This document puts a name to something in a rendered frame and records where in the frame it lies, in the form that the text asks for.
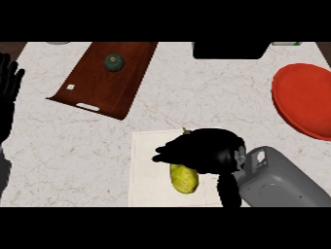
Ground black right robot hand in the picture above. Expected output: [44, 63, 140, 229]
[150, 127, 248, 208]

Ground black appliance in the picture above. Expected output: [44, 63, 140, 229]
[192, 41, 270, 60]

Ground green and white object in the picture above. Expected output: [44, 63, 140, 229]
[270, 41, 302, 47]

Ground dark green round vegetable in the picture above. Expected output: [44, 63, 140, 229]
[103, 53, 127, 73]

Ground red bowl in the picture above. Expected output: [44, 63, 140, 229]
[270, 62, 331, 143]

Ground brown wooden tray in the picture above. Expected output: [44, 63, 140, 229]
[44, 41, 159, 122]

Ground yellow-green pear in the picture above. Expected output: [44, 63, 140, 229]
[168, 127, 199, 195]

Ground white placemat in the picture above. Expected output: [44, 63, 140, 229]
[127, 126, 224, 208]

